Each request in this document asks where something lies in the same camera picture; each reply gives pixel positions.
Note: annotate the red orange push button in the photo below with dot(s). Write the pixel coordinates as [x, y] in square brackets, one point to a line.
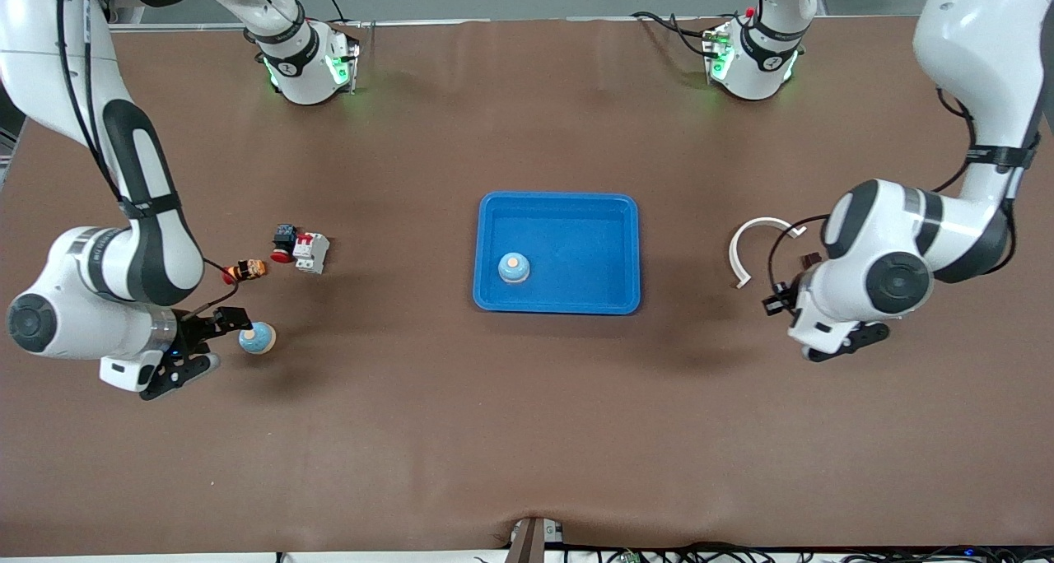
[247, 270]

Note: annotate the brown table mat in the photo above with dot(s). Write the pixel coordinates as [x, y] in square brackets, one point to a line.
[527, 423]

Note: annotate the white curved plastic clamp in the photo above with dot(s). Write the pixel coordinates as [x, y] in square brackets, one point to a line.
[735, 246]

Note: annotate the white red circuit breaker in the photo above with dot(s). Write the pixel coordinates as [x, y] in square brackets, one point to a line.
[311, 253]

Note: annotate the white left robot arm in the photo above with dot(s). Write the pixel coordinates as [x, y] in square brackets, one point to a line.
[753, 77]

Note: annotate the blue bell cream button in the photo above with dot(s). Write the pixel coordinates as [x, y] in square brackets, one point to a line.
[257, 338]
[514, 268]

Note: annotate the blue plastic tray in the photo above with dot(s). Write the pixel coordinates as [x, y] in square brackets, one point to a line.
[568, 250]

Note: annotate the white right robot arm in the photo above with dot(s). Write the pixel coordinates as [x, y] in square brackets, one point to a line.
[305, 81]

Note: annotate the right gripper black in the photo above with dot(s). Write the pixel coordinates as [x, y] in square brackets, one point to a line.
[198, 330]

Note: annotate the red emergency stop switch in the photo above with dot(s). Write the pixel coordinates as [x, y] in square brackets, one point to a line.
[283, 242]

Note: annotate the metal table edge bracket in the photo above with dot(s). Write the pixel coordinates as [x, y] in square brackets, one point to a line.
[527, 546]

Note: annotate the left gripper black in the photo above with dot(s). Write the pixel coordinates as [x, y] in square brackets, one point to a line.
[785, 294]

